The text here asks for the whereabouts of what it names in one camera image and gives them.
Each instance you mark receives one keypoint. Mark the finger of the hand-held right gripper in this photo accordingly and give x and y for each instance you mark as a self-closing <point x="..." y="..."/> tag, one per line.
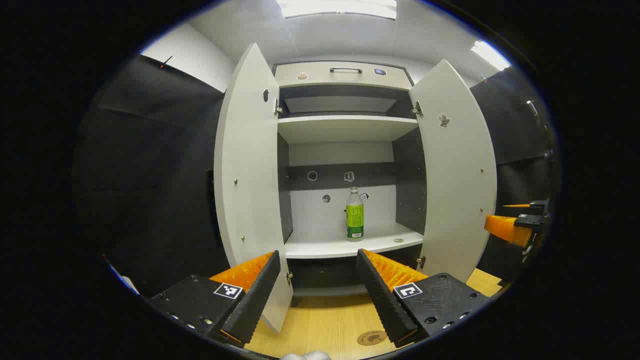
<point x="507" y="227"/>
<point x="517" y="205"/>

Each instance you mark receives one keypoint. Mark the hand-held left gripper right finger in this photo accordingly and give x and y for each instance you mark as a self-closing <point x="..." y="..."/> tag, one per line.
<point x="382" y="300"/>

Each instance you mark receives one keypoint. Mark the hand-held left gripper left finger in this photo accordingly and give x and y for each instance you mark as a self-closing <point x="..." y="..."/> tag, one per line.
<point x="255" y="300"/>

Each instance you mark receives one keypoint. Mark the round cork coaster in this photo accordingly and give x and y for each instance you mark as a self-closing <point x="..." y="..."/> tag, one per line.
<point x="371" y="338"/>

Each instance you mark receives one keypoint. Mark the grey cabinet door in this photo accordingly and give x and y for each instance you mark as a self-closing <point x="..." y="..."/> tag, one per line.
<point x="250" y="175"/>
<point x="457" y="190"/>

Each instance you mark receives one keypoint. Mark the green drink bottle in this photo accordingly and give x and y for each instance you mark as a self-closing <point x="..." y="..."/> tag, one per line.
<point x="355" y="215"/>

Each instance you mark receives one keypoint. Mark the grey cabinet drawer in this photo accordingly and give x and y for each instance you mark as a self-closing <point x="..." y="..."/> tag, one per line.
<point x="345" y="80"/>

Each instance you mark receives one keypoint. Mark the silver metal hook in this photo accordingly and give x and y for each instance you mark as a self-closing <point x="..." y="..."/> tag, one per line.
<point x="532" y="107"/>

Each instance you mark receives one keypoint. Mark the large ceiling light panel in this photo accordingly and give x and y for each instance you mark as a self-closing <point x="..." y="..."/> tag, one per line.
<point x="337" y="7"/>

